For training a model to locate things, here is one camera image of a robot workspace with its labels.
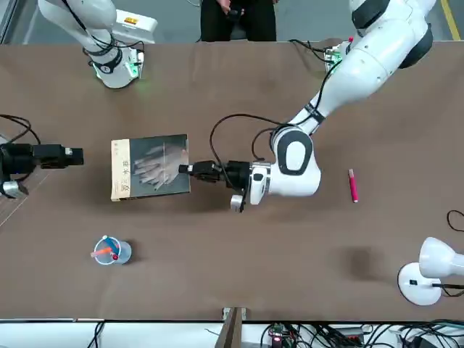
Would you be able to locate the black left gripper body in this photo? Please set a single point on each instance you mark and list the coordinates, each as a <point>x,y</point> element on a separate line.
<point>238,175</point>

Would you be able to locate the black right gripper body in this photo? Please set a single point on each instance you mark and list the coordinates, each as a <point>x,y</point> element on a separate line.
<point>16,159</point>

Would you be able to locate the dark book with hands cover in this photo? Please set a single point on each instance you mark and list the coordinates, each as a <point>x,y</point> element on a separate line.
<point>145,166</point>

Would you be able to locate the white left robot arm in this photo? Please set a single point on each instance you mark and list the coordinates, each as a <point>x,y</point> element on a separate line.
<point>362,72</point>

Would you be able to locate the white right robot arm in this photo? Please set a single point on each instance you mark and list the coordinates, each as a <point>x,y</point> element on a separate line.
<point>112,72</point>

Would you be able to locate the orange pen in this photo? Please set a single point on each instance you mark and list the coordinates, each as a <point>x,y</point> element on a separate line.
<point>103,251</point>

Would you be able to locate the blue pen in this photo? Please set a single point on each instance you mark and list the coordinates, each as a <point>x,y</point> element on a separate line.
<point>114,246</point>

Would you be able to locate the clear plastic pen cup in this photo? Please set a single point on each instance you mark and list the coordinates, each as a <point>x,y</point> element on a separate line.
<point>125,253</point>

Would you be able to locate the pink marker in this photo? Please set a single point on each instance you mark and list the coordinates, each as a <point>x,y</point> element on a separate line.
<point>353,186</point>

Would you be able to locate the person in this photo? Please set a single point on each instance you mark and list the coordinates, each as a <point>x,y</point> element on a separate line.
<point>217,25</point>

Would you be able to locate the brown table divider beam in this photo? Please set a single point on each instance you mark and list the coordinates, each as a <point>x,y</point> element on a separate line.
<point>232,330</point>

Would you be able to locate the white control box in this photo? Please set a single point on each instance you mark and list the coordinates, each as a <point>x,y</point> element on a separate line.
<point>139,25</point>

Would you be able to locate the black handheld device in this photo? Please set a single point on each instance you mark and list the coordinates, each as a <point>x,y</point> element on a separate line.
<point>235,13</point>

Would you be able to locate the green circuit board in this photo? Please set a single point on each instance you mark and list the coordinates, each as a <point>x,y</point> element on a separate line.
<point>279,333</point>

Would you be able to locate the black power strip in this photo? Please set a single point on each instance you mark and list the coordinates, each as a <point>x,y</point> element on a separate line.
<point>346,334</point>

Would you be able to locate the white desk lamp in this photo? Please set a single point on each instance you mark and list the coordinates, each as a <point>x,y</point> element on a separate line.
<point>435,257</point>

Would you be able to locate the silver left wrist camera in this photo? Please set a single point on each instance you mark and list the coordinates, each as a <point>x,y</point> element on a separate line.
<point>238,203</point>

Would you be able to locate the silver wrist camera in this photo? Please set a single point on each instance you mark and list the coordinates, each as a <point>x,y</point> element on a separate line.
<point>238,203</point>
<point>14,189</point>

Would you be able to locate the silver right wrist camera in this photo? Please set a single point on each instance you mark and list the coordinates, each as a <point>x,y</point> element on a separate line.
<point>14,189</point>

